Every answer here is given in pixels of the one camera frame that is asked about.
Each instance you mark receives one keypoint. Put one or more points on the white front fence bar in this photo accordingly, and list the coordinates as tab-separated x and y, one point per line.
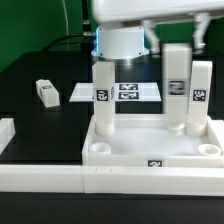
115	180

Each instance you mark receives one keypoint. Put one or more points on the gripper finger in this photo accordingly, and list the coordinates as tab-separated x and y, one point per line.
149	30
201	21

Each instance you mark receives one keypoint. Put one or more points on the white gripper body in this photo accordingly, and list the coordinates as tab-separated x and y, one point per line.
158	11

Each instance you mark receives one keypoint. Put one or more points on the white marker base plate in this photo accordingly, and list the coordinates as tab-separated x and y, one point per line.
124	92

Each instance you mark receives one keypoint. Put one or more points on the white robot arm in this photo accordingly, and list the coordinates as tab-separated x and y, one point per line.
126	26

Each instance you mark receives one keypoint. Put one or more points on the white desk top tray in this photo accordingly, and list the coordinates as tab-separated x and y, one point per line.
143	140

